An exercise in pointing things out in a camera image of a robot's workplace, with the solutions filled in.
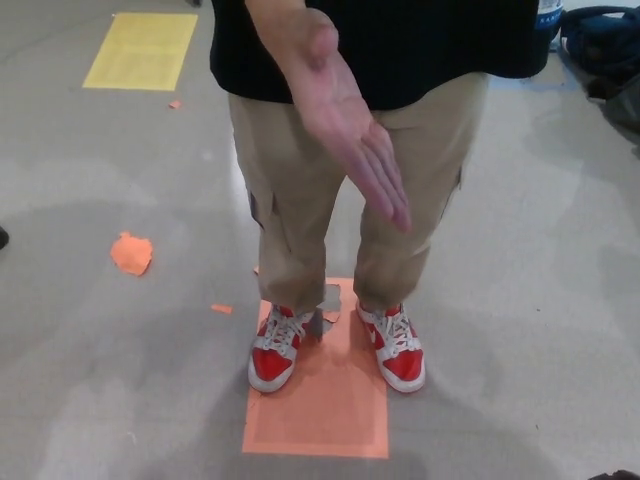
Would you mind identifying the person's right hand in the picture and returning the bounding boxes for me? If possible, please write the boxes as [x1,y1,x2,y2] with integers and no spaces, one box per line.
[282,17,413,235]

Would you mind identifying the person's right forearm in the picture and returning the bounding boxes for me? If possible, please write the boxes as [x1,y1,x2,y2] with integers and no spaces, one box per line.
[247,0,321,71]

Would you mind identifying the person's left red white sneaker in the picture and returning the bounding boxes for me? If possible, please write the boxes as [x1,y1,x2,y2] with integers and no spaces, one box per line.
[355,301,427,395]

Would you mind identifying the person's red white sneaker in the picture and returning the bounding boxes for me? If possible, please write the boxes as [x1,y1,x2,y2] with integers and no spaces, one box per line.
[355,301,427,395]
[247,303,315,394]

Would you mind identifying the person's right red white sneaker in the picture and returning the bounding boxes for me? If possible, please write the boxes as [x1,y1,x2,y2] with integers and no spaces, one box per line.
[247,303,315,394]

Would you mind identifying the khaki cargo pants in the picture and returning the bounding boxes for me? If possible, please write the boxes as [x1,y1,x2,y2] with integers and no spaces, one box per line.
[227,73,490,315]

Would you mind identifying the yellow paper floor marker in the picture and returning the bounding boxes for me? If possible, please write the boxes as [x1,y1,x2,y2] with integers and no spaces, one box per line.
[81,12,200,92]

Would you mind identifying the white container with blue label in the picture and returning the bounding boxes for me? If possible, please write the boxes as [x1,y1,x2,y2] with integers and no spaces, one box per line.
[536,0,567,52]

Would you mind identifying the crumpled orange paper piece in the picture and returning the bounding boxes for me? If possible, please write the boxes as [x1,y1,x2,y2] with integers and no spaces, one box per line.
[109,230,155,278]

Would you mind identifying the dark blue bag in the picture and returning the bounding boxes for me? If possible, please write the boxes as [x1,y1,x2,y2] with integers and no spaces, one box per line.
[558,3,640,101]

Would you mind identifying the orange paper floor marker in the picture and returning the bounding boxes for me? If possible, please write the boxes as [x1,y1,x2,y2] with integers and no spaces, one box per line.
[241,277,391,459]

